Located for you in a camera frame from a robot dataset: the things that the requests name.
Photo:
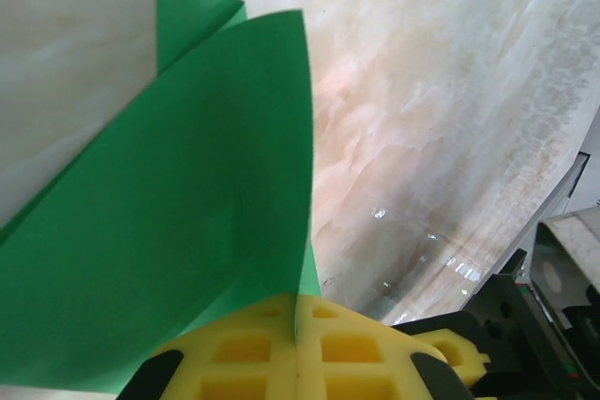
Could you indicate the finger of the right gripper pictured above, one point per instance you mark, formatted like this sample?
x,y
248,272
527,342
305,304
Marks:
x,y
450,344

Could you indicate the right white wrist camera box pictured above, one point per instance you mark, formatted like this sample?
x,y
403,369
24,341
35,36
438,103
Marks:
x,y
572,250

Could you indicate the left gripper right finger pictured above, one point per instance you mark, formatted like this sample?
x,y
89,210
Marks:
x,y
356,358

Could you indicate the green square paper sheet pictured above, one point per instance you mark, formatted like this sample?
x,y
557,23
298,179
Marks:
x,y
187,184

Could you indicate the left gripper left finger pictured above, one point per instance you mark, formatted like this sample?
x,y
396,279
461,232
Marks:
x,y
244,353

